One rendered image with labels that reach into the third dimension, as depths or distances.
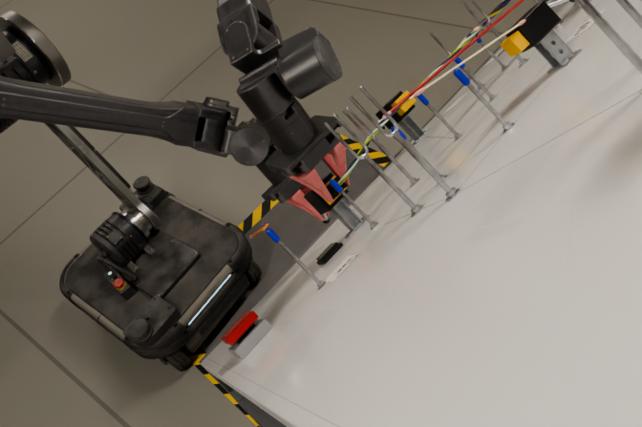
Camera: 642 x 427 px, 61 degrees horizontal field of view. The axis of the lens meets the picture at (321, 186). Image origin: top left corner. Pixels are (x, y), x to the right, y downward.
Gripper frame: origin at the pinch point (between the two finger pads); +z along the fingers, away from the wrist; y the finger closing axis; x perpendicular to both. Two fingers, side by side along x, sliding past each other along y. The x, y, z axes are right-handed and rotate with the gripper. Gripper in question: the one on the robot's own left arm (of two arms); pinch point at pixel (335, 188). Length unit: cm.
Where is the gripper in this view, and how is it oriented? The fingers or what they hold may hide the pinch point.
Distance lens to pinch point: 77.8
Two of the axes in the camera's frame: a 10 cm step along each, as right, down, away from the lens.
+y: 6.7, -6.9, 2.8
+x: -5.1, -1.6, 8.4
